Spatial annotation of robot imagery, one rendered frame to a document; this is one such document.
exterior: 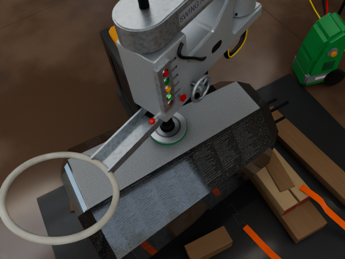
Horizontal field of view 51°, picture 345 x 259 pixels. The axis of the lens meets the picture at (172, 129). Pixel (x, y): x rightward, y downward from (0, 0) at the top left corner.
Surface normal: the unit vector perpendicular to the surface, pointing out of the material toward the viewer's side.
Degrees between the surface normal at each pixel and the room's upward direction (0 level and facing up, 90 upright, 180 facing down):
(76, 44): 0
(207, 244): 0
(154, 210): 45
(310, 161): 0
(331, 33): 34
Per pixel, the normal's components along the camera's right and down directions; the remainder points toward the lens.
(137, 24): -0.10, -0.54
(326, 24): -0.62, -0.32
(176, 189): 0.30, 0.11
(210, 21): -0.47, 0.03
